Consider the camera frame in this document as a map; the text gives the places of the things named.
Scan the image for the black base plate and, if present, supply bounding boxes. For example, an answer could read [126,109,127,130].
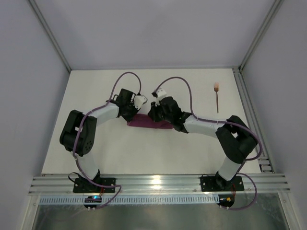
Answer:
[73,176,116,194]
[200,174,245,192]

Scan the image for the aluminium rail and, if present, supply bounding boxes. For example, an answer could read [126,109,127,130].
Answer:
[232,67,275,173]
[28,173,290,195]

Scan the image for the right corner frame post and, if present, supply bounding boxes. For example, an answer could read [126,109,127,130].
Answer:
[238,0,284,71]

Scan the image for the corner frame post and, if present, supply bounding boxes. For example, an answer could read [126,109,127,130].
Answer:
[238,0,284,71]
[27,0,72,73]

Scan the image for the aluminium front rail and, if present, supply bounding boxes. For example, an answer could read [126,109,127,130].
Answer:
[28,173,290,195]

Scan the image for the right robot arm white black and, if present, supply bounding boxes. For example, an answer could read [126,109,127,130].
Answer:
[148,96,260,191]

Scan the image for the slotted grey cable duct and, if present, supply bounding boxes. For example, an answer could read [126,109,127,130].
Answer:
[39,194,219,205]

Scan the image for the right controller board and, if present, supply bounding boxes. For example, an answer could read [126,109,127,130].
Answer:
[217,196,235,209]

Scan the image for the purple cloth napkin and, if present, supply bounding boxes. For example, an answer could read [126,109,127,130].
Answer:
[127,114,173,129]

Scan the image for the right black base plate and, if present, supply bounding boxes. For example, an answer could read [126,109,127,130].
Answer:
[200,174,245,192]

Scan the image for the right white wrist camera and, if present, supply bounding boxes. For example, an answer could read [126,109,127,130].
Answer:
[152,88,167,106]

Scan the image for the right side aluminium rail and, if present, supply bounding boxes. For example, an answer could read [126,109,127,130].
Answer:
[232,67,275,173]

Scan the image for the controller board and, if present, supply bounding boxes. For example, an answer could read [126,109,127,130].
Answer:
[83,195,102,209]
[217,196,235,209]

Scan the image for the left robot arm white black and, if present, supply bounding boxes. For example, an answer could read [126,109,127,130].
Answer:
[59,89,147,181]

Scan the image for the left corner frame post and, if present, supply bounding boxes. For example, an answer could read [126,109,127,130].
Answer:
[27,0,72,73]

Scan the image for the left controller board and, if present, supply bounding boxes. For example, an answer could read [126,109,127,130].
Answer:
[83,195,102,209]

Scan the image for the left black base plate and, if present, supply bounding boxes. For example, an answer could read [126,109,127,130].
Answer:
[73,176,116,194]

